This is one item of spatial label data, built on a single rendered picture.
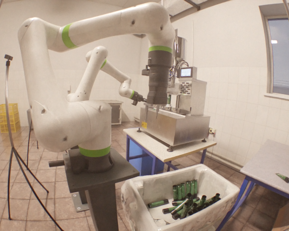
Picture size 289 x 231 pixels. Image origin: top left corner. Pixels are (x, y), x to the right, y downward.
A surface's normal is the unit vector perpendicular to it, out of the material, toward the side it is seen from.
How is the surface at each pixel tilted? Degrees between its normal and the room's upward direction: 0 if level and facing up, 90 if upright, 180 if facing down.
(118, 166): 0
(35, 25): 64
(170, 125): 90
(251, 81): 90
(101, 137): 90
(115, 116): 90
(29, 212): 0
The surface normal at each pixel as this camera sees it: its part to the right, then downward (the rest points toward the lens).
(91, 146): 0.15, 0.19
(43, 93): 0.43, -0.37
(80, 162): 0.58, 0.03
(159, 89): 0.55, 0.33
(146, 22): -0.29, 0.80
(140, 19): -0.43, 0.63
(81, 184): 0.07, -0.98
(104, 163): 0.73, -0.18
